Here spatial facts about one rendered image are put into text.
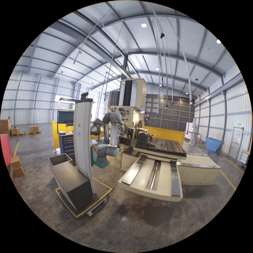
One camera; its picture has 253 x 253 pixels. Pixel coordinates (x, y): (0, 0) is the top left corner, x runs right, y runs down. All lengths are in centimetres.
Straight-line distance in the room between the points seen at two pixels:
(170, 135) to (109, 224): 420
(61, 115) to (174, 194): 340
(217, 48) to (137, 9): 574
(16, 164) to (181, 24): 940
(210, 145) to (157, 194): 628
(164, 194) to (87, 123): 131
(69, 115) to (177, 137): 485
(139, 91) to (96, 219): 346
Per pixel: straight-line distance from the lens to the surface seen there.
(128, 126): 210
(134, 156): 229
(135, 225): 169
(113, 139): 96
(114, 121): 95
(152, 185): 131
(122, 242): 161
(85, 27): 880
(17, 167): 297
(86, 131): 95
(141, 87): 291
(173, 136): 443
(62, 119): 310
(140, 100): 276
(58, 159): 240
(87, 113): 92
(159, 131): 436
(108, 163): 114
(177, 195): 127
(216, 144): 687
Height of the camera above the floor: 161
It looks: 6 degrees down
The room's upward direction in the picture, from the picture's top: 6 degrees clockwise
